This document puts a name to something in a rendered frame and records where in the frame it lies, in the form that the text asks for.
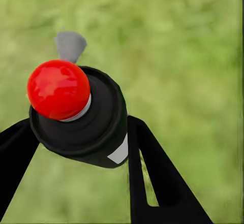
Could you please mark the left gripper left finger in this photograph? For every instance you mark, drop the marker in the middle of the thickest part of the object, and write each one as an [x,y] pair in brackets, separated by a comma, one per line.
[18,144]

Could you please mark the pesticide atomizer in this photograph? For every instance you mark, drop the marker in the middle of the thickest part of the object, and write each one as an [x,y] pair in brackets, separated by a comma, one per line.
[78,112]

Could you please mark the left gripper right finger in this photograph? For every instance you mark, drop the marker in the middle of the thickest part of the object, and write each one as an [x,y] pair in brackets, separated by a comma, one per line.
[177,203]

